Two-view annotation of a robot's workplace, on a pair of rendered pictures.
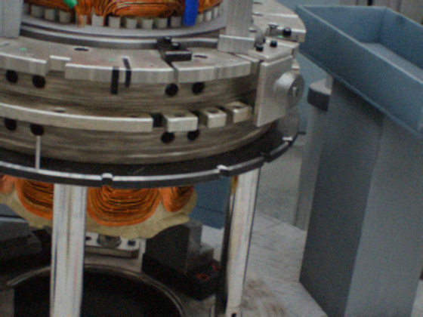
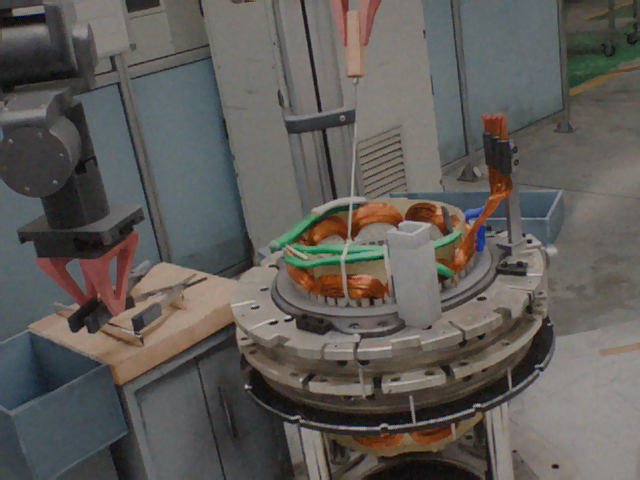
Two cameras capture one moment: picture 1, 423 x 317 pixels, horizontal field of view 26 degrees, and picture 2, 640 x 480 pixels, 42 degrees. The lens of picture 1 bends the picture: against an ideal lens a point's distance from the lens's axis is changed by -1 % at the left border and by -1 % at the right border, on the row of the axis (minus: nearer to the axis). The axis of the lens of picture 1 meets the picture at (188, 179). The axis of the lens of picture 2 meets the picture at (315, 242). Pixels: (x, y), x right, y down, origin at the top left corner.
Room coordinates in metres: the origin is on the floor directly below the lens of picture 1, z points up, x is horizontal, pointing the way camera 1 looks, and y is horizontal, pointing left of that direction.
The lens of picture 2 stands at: (0.16, 0.63, 1.43)
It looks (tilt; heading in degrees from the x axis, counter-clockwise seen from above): 20 degrees down; 320
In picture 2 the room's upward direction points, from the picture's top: 10 degrees counter-clockwise
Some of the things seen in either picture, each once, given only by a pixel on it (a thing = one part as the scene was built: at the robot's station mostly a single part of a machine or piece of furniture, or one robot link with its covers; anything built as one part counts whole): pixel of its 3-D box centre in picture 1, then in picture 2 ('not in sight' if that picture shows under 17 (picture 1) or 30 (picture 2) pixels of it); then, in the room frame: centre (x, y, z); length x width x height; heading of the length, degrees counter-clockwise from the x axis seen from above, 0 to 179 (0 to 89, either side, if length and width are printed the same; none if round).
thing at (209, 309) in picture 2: not in sight; (144, 315); (0.97, 0.23, 1.05); 0.20 x 0.19 x 0.02; 93
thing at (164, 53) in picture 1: (170, 47); (510, 267); (0.61, 0.02, 1.10); 0.03 x 0.02 x 0.01; 26
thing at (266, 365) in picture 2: not in sight; (276, 364); (0.74, 0.22, 1.06); 0.09 x 0.04 x 0.01; 6
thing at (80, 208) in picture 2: not in sight; (74, 198); (0.86, 0.32, 1.24); 0.10 x 0.07 x 0.07; 25
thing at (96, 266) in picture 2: not in sight; (95, 269); (0.86, 0.32, 1.17); 0.07 x 0.07 x 0.09; 25
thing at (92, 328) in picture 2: not in sight; (101, 316); (0.84, 0.33, 1.13); 0.04 x 0.01 x 0.02; 115
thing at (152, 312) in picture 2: not in sight; (146, 316); (0.89, 0.26, 1.09); 0.04 x 0.01 x 0.02; 108
